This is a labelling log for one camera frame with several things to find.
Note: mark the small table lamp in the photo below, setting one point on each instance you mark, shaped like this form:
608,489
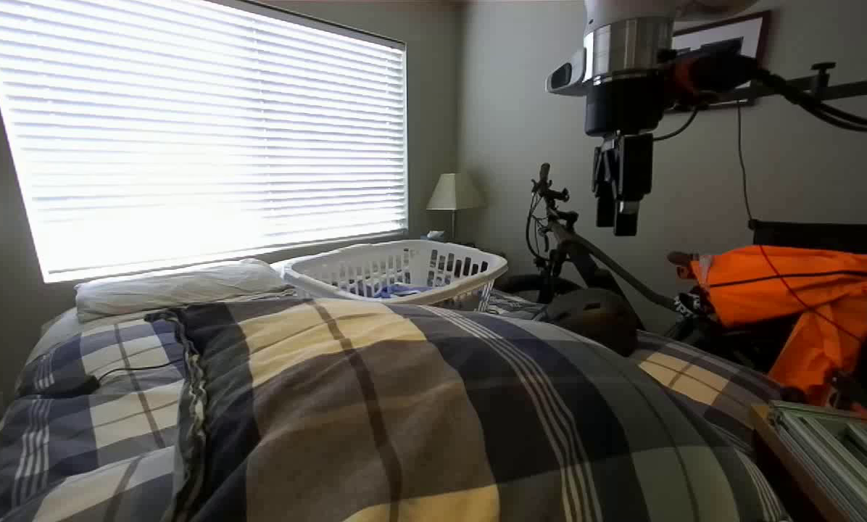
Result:
453,196

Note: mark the black bicycle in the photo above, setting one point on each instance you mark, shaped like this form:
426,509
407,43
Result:
568,262

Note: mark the orange jacket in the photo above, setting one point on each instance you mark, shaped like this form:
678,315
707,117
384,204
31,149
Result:
823,290

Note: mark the white laundry basket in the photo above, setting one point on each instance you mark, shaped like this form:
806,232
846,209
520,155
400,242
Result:
397,271

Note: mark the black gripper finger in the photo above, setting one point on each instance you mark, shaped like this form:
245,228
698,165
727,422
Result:
603,188
632,180

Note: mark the plaid pillow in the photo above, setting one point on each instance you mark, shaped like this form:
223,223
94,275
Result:
323,410

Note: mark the white pillow near window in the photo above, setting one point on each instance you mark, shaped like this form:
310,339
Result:
149,290

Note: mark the plaid bed cover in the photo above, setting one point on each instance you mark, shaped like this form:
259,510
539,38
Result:
103,455

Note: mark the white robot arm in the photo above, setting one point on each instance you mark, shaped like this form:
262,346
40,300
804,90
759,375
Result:
630,75

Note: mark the white window blinds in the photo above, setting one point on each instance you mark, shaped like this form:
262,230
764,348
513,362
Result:
172,132

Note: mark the framed wall picture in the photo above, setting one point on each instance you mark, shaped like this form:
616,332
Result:
739,33

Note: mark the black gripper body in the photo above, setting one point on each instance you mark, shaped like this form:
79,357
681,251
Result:
622,109

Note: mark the black helmet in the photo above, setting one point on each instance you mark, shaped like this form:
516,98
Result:
594,315

